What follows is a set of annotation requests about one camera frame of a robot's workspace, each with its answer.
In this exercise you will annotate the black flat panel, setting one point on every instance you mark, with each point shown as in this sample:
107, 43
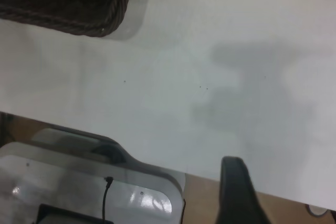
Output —
65, 214

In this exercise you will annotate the white grey robot base housing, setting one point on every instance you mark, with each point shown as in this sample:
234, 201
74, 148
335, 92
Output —
65, 176

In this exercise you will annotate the round grey foot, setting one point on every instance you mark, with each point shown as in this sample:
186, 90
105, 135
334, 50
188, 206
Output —
317, 210

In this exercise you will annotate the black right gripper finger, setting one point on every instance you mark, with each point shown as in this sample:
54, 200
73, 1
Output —
236, 197

